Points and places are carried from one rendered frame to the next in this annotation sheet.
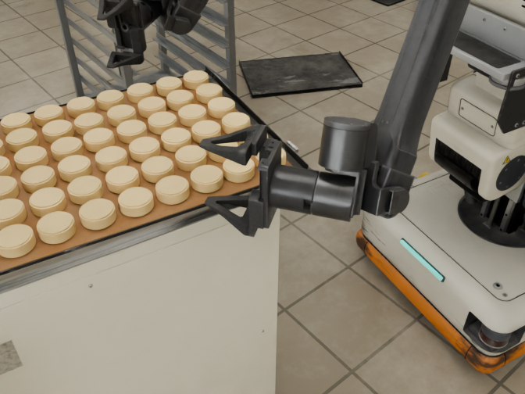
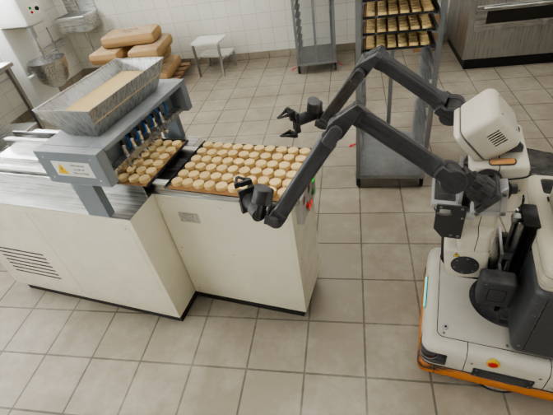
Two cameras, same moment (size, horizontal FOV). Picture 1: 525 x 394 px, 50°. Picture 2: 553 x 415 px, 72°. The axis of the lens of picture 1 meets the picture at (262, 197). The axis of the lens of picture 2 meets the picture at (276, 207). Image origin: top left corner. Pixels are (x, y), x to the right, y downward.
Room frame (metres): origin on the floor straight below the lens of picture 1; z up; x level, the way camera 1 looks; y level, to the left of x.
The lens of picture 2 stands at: (0.00, -0.99, 1.87)
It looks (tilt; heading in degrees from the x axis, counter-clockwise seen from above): 40 degrees down; 55
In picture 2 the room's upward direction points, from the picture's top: 10 degrees counter-clockwise
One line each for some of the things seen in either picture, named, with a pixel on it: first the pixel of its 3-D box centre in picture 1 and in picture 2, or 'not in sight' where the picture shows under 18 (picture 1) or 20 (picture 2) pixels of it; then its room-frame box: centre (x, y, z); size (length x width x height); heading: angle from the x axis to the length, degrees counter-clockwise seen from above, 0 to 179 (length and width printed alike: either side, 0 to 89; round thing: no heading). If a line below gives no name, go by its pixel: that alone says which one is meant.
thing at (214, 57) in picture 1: (186, 39); (418, 119); (2.34, 0.33, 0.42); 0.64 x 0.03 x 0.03; 37
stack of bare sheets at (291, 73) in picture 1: (298, 73); (511, 159); (2.83, -0.20, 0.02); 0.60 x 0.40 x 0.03; 102
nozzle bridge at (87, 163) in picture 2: not in sight; (130, 142); (0.47, 0.79, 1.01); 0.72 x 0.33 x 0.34; 30
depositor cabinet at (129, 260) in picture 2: not in sight; (104, 220); (0.24, 1.20, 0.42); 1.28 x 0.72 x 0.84; 120
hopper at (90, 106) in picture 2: not in sight; (110, 95); (0.47, 0.79, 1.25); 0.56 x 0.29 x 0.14; 30
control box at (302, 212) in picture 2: not in sight; (305, 195); (0.91, 0.04, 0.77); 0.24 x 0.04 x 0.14; 30
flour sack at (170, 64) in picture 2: not in sight; (160, 68); (2.14, 4.10, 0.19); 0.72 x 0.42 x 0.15; 44
